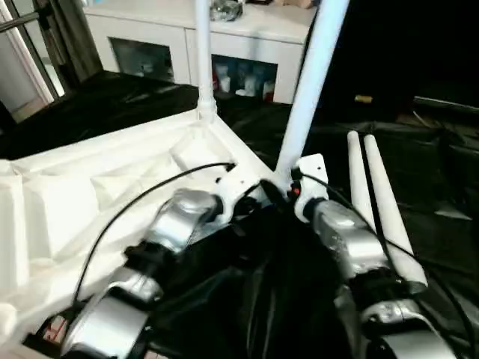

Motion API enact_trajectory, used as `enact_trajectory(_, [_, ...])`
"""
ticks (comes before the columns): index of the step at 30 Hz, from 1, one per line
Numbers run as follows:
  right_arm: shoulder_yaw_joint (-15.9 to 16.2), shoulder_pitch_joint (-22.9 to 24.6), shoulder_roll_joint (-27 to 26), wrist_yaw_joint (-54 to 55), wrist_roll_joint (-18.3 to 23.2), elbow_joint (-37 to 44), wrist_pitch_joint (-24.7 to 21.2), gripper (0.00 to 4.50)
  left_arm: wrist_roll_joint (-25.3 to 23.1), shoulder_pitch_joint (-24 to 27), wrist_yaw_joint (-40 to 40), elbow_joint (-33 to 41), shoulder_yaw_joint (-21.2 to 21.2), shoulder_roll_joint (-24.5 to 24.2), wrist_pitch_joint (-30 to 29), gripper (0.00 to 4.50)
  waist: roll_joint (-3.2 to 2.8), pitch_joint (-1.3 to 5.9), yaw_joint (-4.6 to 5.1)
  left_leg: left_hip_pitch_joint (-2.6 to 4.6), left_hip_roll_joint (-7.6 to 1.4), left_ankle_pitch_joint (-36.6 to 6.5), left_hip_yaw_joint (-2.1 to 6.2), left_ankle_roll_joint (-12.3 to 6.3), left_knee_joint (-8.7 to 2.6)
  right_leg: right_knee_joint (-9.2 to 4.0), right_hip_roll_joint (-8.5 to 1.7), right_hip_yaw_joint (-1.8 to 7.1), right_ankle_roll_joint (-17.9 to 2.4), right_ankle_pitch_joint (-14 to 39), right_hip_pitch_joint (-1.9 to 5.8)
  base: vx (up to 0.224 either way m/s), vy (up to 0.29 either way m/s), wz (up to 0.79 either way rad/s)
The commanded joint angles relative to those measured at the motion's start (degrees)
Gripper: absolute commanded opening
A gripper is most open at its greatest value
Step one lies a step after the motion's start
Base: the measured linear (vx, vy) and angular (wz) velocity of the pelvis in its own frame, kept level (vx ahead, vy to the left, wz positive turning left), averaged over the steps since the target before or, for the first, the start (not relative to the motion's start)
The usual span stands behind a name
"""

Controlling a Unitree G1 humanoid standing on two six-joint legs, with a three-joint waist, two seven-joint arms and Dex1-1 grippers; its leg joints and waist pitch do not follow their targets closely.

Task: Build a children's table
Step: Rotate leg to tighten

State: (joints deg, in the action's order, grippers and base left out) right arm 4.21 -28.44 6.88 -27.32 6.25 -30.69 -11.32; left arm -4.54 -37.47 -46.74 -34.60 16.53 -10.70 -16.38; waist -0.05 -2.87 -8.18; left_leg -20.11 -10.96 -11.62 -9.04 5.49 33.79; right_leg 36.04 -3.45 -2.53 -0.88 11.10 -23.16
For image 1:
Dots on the white plastic table leg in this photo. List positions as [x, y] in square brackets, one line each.
[203, 52]
[358, 179]
[389, 209]
[310, 82]

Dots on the white plastic table top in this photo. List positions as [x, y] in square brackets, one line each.
[75, 202]

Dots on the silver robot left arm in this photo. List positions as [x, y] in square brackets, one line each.
[150, 262]

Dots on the black mat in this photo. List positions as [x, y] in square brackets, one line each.
[284, 299]

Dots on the dark grey bar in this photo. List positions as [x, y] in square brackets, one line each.
[449, 103]

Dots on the white glass-door cabinet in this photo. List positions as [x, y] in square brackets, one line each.
[172, 37]

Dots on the shiny silver ornament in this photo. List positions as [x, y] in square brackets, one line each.
[226, 9]

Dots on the grey metal rack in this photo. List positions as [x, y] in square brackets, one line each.
[45, 37]

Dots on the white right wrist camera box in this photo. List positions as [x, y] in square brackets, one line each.
[313, 176]

